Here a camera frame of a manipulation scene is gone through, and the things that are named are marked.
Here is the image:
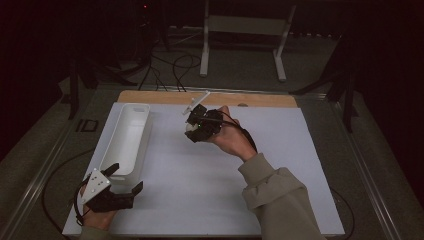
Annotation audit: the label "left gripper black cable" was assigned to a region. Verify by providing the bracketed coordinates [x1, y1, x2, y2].
[41, 148, 96, 239]

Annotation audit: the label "person's left hand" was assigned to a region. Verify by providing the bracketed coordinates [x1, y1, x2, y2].
[77, 185, 118, 232]

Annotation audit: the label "white table mat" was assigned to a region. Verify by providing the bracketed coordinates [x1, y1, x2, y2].
[62, 102, 346, 238]

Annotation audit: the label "black floor cables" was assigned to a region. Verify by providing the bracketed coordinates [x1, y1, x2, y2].
[138, 53, 203, 93]

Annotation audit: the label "black tripod stand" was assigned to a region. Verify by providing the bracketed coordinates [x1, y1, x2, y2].
[68, 56, 138, 121]
[289, 33, 360, 134]

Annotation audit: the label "white metal stand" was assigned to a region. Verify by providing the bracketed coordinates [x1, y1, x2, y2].
[199, 0, 298, 83]

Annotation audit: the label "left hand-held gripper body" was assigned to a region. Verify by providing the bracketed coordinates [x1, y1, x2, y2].
[80, 168, 135, 213]

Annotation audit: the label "white plastic bin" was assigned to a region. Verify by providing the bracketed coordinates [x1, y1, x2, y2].
[98, 102, 154, 194]

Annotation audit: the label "black rectangular floor bracket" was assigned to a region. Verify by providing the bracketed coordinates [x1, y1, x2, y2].
[75, 118, 100, 133]

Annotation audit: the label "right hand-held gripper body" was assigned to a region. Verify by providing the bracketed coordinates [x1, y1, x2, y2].
[181, 90, 224, 144]

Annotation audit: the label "person's right hand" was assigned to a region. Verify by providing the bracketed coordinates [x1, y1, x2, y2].
[207, 105, 259, 164]

